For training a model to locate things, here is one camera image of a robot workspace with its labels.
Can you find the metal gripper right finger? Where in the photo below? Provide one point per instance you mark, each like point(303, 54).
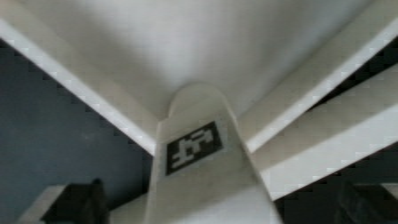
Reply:
point(369, 204)

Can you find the white square table top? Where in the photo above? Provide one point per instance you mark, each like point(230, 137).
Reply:
point(273, 49)

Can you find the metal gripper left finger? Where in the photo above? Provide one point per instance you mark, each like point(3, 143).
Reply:
point(71, 204)

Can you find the white workspace frame wall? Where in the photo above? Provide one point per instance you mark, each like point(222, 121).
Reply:
point(339, 133)

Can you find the white table leg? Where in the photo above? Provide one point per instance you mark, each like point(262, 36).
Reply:
point(207, 188)

